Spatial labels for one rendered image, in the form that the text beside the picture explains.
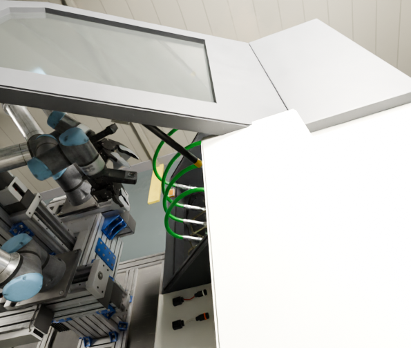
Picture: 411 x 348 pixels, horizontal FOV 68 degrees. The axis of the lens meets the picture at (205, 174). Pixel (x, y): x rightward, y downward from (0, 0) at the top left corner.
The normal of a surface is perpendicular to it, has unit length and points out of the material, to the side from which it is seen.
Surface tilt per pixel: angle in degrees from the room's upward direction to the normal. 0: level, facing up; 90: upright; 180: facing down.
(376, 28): 90
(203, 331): 0
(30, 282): 97
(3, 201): 90
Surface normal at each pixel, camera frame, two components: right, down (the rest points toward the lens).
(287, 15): 0.03, 0.62
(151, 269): -0.32, -0.74
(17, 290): 0.52, 0.51
